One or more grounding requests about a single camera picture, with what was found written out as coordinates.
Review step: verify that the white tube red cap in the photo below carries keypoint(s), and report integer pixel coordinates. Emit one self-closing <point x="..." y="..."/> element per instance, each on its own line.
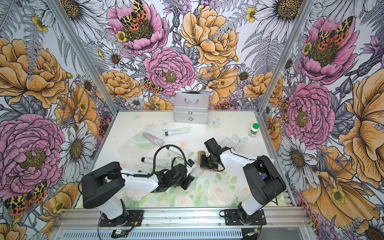
<point x="238" y="148"/>

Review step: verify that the left aluminium corner post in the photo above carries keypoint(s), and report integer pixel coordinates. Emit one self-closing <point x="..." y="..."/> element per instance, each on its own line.
<point x="76" y="42"/>

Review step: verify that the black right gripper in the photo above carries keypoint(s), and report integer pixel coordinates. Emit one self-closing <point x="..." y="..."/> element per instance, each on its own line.
<point x="203" y="164"/>

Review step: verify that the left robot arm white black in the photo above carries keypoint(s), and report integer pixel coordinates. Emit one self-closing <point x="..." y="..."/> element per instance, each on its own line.
<point x="101" y="186"/>

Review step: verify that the white slotted cable duct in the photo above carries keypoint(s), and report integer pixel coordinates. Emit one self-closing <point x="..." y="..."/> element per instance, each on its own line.
<point x="155" y="234"/>

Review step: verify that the aluminium front rail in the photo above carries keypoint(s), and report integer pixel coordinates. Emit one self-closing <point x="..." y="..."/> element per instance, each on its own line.
<point x="178" y="218"/>

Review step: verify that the silver aluminium first aid case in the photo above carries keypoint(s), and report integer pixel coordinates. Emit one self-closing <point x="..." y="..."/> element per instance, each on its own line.
<point x="191" y="108"/>

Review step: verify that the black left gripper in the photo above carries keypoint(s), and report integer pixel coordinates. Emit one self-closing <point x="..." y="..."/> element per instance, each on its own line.
<point x="187" y="181"/>

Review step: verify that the right aluminium corner post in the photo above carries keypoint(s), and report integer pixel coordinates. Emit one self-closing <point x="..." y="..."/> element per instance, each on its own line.
<point x="291" y="40"/>

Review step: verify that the white tube black cap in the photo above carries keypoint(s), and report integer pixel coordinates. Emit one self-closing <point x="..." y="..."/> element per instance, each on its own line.
<point x="186" y="153"/>

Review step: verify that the white tube teal cap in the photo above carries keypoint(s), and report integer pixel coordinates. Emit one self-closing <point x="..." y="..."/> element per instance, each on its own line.
<point x="179" y="131"/>

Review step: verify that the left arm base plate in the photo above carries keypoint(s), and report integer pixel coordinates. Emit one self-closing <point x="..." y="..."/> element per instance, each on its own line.
<point x="129" y="218"/>

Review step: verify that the white bottle green cap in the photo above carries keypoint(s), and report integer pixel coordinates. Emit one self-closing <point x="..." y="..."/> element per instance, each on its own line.
<point x="254" y="130"/>

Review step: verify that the white tube purple cap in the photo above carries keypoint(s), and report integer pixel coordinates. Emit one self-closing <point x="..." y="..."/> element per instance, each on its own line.
<point x="196" y="171"/>

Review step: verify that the aluminium corner post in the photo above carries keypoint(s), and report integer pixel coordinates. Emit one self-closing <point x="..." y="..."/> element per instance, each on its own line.
<point x="76" y="42"/>
<point x="291" y="40"/>

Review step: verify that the white tube dark blue cap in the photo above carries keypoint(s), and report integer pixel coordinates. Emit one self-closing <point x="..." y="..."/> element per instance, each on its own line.
<point x="225" y="142"/>

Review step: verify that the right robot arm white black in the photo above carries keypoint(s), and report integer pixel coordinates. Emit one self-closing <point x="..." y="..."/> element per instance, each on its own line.
<point x="263" y="179"/>

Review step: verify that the brown striped towel cloth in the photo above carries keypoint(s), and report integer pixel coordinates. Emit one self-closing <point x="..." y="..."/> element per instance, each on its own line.
<point x="201" y="156"/>

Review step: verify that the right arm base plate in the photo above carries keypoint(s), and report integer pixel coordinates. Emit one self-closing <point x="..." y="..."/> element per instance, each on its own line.
<point x="237" y="217"/>

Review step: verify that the purple metallic tube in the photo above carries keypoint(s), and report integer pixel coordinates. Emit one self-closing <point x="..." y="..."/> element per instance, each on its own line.
<point x="158" y="142"/>

